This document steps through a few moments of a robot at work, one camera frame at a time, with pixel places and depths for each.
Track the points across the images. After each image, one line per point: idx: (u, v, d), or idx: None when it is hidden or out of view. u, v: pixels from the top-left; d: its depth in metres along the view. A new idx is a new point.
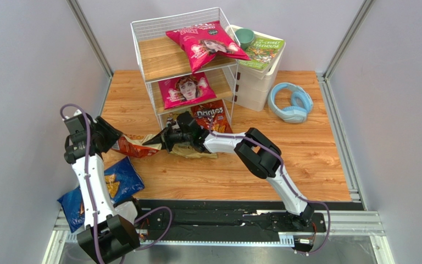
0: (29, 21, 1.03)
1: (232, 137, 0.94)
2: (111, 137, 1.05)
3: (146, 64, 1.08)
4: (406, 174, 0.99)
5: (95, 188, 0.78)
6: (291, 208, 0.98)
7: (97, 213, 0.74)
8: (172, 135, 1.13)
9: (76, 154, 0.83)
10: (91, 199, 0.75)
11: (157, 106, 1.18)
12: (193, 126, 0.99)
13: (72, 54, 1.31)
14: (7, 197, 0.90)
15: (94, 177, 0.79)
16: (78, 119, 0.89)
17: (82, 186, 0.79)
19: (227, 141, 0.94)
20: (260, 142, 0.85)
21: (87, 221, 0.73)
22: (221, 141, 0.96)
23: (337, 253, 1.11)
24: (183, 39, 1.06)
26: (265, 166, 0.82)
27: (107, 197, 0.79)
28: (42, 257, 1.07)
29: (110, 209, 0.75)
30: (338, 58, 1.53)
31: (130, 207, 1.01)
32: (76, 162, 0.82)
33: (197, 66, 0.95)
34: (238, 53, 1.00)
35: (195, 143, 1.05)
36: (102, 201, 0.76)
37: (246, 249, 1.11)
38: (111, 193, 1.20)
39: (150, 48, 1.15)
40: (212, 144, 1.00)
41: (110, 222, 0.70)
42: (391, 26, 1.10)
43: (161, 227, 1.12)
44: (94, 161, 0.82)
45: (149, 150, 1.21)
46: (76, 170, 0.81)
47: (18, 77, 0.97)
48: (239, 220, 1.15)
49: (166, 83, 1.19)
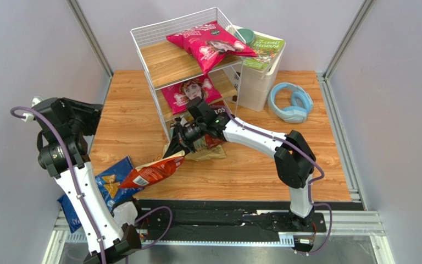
0: (28, 21, 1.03)
1: (268, 136, 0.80)
2: (91, 116, 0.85)
3: (152, 70, 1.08)
4: (406, 174, 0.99)
5: (94, 210, 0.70)
6: (298, 210, 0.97)
7: (103, 239, 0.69)
8: (185, 130, 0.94)
9: (56, 164, 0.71)
10: (93, 225, 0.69)
11: (164, 112, 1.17)
12: (203, 107, 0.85)
13: (71, 54, 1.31)
14: (7, 196, 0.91)
15: (90, 197, 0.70)
16: (50, 111, 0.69)
17: (77, 207, 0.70)
19: (260, 137, 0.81)
20: (300, 147, 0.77)
21: (92, 247, 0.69)
22: (249, 137, 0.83)
23: (337, 253, 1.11)
24: (188, 42, 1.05)
26: (300, 176, 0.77)
27: (110, 216, 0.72)
28: (42, 257, 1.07)
29: (116, 232, 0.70)
30: (338, 58, 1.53)
31: (130, 207, 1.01)
32: (61, 179, 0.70)
33: (209, 67, 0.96)
34: (245, 51, 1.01)
35: (210, 126, 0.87)
36: (105, 225, 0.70)
37: (246, 249, 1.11)
38: (111, 193, 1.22)
39: (152, 54, 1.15)
40: (233, 135, 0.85)
41: (120, 246, 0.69)
42: (390, 26, 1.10)
43: (161, 227, 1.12)
44: (86, 176, 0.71)
45: (175, 161, 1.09)
46: (63, 187, 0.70)
47: (18, 77, 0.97)
48: (239, 220, 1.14)
49: (169, 89, 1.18)
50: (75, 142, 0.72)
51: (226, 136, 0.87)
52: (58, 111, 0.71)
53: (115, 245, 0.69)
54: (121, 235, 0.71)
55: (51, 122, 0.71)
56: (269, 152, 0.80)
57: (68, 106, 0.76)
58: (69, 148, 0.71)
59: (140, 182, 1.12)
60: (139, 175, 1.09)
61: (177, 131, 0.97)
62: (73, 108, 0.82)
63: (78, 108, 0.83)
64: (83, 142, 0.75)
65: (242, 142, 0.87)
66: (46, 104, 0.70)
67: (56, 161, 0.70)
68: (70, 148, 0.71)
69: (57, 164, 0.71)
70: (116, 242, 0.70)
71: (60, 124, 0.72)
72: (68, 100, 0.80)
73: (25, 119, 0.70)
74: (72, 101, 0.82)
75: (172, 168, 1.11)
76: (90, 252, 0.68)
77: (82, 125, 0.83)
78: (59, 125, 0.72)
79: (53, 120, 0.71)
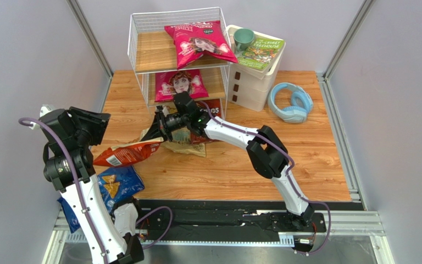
0: (29, 21, 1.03)
1: (243, 132, 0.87)
2: (98, 126, 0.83)
3: (139, 55, 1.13)
4: (406, 174, 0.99)
5: (99, 224, 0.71)
6: (292, 208, 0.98)
7: (107, 253, 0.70)
8: (169, 120, 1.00)
9: (62, 177, 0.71)
10: (97, 240, 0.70)
11: (149, 98, 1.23)
12: (190, 106, 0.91)
13: (71, 53, 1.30)
14: (8, 197, 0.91)
15: (95, 212, 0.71)
16: (57, 123, 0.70)
17: (81, 220, 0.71)
19: (234, 133, 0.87)
20: (271, 140, 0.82)
21: (95, 260, 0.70)
22: (225, 133, 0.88)
23: (337, 253, 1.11)
24: (175, 35, 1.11)
26: (272, 166, 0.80)
27: (114, 230, 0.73)
28: (42, 257, 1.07)
29: (120, 247, 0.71)
30: (338, 58, 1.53)
31: (131, 209, 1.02)
32: (66, 192, 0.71)
33: (183, 62, 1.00)
34: (226, 55, 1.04)
35: (193, 123, 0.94)
36: (109, 239, 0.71)
37: (246, 249, 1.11)
38: (111, 193, 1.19)
39: (146, 40, 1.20)
40: (213, 132, 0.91)
41: (123, 260, 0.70)
42: (390, 26, 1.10)
43: (161, 227, 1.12)
44: (91, 190, 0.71)
45: (151, 146, 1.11)
46: (68, 200, 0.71)
47: (17, 77, 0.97)
48: (239, 220, 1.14)
49: (161, 77, 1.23)
50: (81, 155, 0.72)
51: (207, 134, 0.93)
52: (65, 123, 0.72)
53: (119, 259, 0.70)
54: (124, 248, 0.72)
55: (58, 135, 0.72)
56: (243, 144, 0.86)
57: (75, 116, 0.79)
58: (75, 161, 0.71)
59: (114, 161, 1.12)
60: (113, 154, 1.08)
61: (159, 118, 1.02)
62: (81, 118, 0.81)
63: (85, 118, 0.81)
64: (88, 155, 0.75)
65: (222, 139, 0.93)
66: (53, 116, 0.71)
67: (61, 175, 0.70)
68: (75, 162, 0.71)
69: (62, 178, 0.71)
70: (120, 256, 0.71)
71: (66, 136, 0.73)
72: (76, 109, 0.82)
73: (31, 127, 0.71)
74: (79, 110, 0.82)
75: (147, 152, 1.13)
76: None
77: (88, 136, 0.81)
78: (65, 137, 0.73)
79: (60, 132, 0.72)
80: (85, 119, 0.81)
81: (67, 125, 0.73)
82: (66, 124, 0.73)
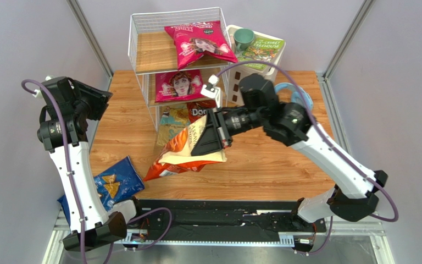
0: (28, 21, 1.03)
1: (361, 175, 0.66)
2: (98, 100, 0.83)
3: (139, 55, 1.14)
4: (407, 175, 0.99)
5: (81, 190, 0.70)
6: (305, 215, 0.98)
7: (85, 220, 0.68)
8: (236, 127, 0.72)
9: (53, 138, 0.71)
10: (77, 205, 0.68)
11: (149, 99, 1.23)
12: (269, 92, 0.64)
13: (71, 53, 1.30)
14: (7, 197, 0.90)
15: (79, 176, 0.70)
16: (58, 86, 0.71)
17: (65, 183, 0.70)
19: (350, 172, 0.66)
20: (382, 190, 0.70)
21: (73, 226, 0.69)
22: (339, 166, 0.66)
23: (336, 252, 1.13)
24: (176, 36, 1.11)
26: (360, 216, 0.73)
27: (96, 198, 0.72)
28: (41, 257, 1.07)
29: (99, 216, 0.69)
30: (338, 58, 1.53)
31: (128, 205, 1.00)
32: (55, 153, 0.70)
33: (184, 63, 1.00)
34: (227, 55, 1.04)
35: (277, 119, 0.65)
36: (89, 206, 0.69)
37: (246, 249, 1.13)
38: (111, 193, 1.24)
39: (147, 40, 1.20)
40: (305, 150, 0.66)
41: (101, 230, 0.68)
42: (391, 26, 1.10)
43: (161, 227, 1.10)
44: (78, 154, 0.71)
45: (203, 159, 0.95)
46: (55, 162, 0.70)
47: (17, 76, 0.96)
48: (239, 221, 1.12)
49: (161, 77, 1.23)
50: (74, 120, 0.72)
51: (295, 142, 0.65)
52: (64, 89, 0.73)
53: (96, 228, 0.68)
54: (103, 219, 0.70)
55: (55, 98, 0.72)
56: (351, 187, 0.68)
57: (77, 88, 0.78)
58: (67, 126, 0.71)
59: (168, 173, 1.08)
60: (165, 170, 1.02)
61: (217, 125, 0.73)
62: (82, 91, 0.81)
63: (87, 92, 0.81)
64: (82, 120, 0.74)
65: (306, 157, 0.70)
66: (53, 81, 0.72)
67: (53, 137, 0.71)
68: (67, 126, 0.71)
69: (54, 140, 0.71)
70: (98, 226, 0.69)
71: (63, 101, 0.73)
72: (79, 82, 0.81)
73: (35, 94, 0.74)
74: (83, 83, 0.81)
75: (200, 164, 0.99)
76: (72, 230, 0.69)
77: (87, 108, 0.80)
78: (62, 103, 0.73)
79: (58, 97, 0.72)
80: (87, 91, 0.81)
81: (66, 91, 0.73)
82: (65, 89, 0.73)
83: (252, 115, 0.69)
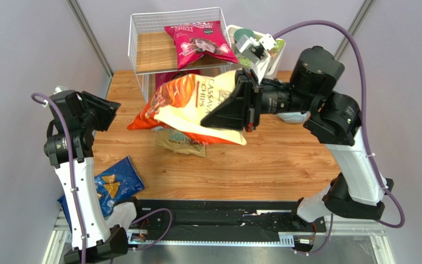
0: (29, 21, 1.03)
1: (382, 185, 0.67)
2: (106, 113, 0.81)
3: (139, 55, 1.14)
4: (406, 174, 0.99)
5: (84, 207, 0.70)
6: (304, 215, 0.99)
7: (87, 237, 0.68)
8: (271, 108, 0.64)
9: (59, 154, 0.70)
10: (79, 221, 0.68)
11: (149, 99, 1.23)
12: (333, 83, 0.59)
13: (71, 53, 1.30)
14: (7, 196, 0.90)
15: (83, 192, 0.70)
16: (66, 101, 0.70)
17: (69, 199, 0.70)
19: (372, 181, 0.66)
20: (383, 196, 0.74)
21: (75, 242, 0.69)
22: (365, 174, 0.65)
23: (337, 252, 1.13)
24: (176, 36, 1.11)
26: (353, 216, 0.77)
27: (99, 215, 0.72)
28: (41, 257, 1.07)
29: (100, 233, 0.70)
30: (338, 58, 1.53)
31: (129, 207, 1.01)
32: (61, 169, 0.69)
33: (183, 63, 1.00)
34: (227, 55, 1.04)
35: (328, 115, 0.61)
36: (92, 223, 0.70)
37: (246, 249, 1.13)
38: (111, 193, 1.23)
39: (147, 40, 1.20)
40: (344, 151, 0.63)
41: (102, 248, 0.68)
42: (391, 26, 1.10)
43: (161, 227, 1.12)
44: (83, 171, 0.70)
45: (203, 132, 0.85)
46: (60, 177, 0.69)
47: (17, 76, 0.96)
48: (239, 220, 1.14)
49: (161, 77, 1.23)
50: (81, 136, 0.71)
51: (338, 143, 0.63)
52: (72, 104, 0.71)
53: (98, 246, 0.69)
54: (105, 236, 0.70)
55: (63, 113, 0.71)
56: (365, 192, 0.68)
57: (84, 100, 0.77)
58: (73, 141, 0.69)
59: None
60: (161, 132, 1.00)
61: (250, 104, 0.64)
62: (90, 102, 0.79)
63: (95, 103, 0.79)
64: (88, 137, 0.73)
65: (337, 155, 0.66)
66: (61, 95, 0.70)
67: (59, 152, 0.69)
68: (73, 142, 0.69)
69: (60, 155, 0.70)
70: (100, 243, 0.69)
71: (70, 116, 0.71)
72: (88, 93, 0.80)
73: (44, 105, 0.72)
74: (91, 95, 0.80)
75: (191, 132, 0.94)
76: (73, 247, 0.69)
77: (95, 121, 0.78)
78: (69, 117, 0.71)
79: (66, 111, 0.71)
80: (95, 102, 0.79)
81: (73, 106, 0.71)
82: (73, 104, 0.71)
83: (295, 99, 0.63)
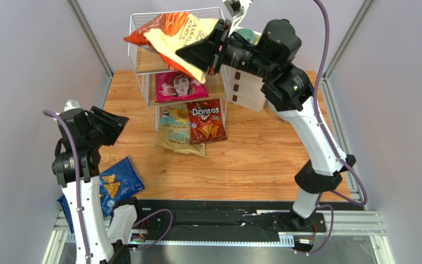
0: (29, 20, 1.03)
1: (336, 154, 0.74)
2: (113, 129, 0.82)
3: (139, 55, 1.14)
4: (406, 174, 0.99)
5: (89, 226, 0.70)
6: (300, 210, 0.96)
7: (90, 257, 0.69)
8: (233, 61, 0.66)
9: (66, 173, 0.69)
10: (84, 242, 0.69)
11: (149, 99, 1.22)
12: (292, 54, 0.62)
13: (72, 53, 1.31)
14: (7, 196, 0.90)
15: (89, 212, 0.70)
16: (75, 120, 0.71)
17: (74, 218, 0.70)
19: (326, 150, 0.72)
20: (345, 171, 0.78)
21: (79, 260, 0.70)
22: (320, 142, 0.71)
23: (337, 253, 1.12)
24: None
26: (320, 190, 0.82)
27: (103, 233, 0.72)
28: (41, 257, 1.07)
29: (104, 253, 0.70)
30: (338, 58, 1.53)
31: (131, 211, 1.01)
32: (67, 188, 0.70)
33: None
34: None
35: (281, 82, 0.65)
36: (95, 243, 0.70)
37: (246, 249, 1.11)
38: (111, 193, 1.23)
39: None
40: (299, 120, 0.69)
41: None
42: (390, 26, 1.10)
43: (161, 227, 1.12)
44: (89, 191, 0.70)
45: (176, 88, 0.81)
46: (66, 195, 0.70)
47: (17, 76, 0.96)
48: (239, 220, 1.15)
49: (161, 77, 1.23)
50: (87, 155, 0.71)
51: (288, 109, 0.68)
52: (81, 123, 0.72)
53: None
54: (108, 256, 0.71)
55: (71, 132, 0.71)
56: (320, 161, 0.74)
57: None
58: (80, 161, 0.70)
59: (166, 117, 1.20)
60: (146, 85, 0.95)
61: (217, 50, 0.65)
62: (98, 117, 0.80)
63: (103, 119, 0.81)
64: (94, 157, 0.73)
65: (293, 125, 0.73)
66: (70, 115, 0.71)
67: (66, 171, 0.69)
68: (80, 161, 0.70)
69: (66, 175, 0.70)
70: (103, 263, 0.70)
71: (78, 135, 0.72)
72: (96, 109, 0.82)
73: None
74: (99, 111, 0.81)
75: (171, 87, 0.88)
76: None
77: (101, 138, 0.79)
78: (77, 136, 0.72)
79: (74, 131, 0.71)
80: (102, 119, 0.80)
81: (81, 125, 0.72)
82: (81, 123, 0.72)
83: (256, 61, 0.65)
